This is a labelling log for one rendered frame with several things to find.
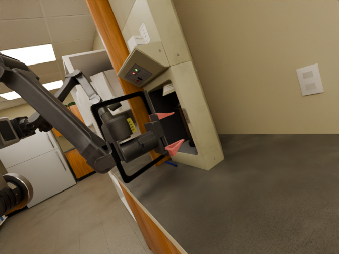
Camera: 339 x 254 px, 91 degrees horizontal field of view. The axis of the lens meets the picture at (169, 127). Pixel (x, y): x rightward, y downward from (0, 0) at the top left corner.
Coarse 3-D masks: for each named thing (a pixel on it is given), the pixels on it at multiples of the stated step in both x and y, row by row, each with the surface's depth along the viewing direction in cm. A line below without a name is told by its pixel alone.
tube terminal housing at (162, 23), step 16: (144, 0) 63; (160, 0) 65; (144, 16) 66; (160, 16) 64; (176, 16) 71; (128, 32) 82; (160, 32) 64; (176, 32) 68; (128, 48) 89; (176, 48) 67; (176, 64) 67; (192, 64) 72; (160, 80) 76; (176, 80) 67; (192, 80) 71; (192, 96) 70; (192, 112) 70; (208, 112) 74; (192, 128) 70; (208, 128) 74; (208, 144) 74; (176, 160) 96; (192, 160) 81; (208, 160) 73
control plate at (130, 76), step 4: (136, 64) 69; (132, 68) 73; (136, 68) 72; (140, 68) 71; (128, 72) 78; (132, 72) 77; (136, 72) 76; (140, 72) 74; (144, 72) 73; (148, 72) 72; (128, 76) 82; (132, 76) 81; (136, 76) 79; (140, 76) 78; (144, 76) 77; (148, 76) 76; (132, 80) 85; (140, 80) 82; (144, 80) 81
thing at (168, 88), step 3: (168, 81) 78; (171, 81) 77; (165, 84) 79; (168, 84) 78; (171, 84) 77; (165, 87) 79; (168, 87) 78; (171, 87) 77; (165, 90) 79; (168, 90) 77; (171, 90) 77; (174, 90) 76; (165, 93) 79; (168, 93) 78; (171, 93) 91
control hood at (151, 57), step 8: (136, 48) 59; (144, 48) 61; (152, 48) 62; (160, 48) 64; (128, 56) 66; (136, 56) 64; (144, 56) 62; (152, 56) 62; (160, 56) 64; (128, 64) 71; (144, 64) 67; (152, 64) 65; (160, 64) 64; (168, 64) 65; (120, 72) 81; (152, 72) 71; (160, 72) 71; (128, 80) 87
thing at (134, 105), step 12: (108, 108) 78; (120, 108) 82; (132, 108) 86; (144, 108) 91; (108, 120) 77; (132, 120) 85; (144, 120) 90; (144, 132) 89; (144, 156) 87; (156, 156) 92; (132, 168) 82
